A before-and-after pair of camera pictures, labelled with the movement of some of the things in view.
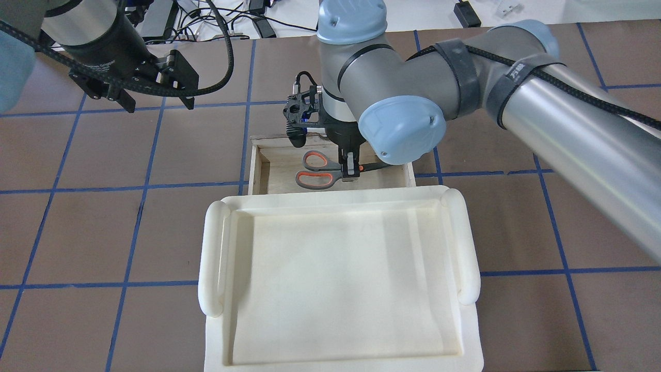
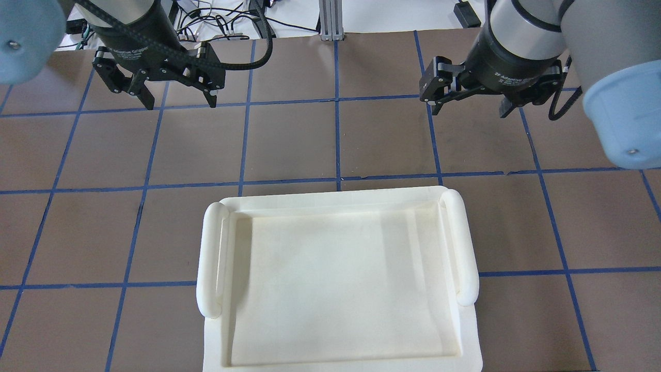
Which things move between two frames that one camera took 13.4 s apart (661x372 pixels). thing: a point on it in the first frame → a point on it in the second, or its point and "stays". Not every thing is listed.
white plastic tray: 353,279 stays
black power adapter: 466,15 stays
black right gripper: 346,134 → 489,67
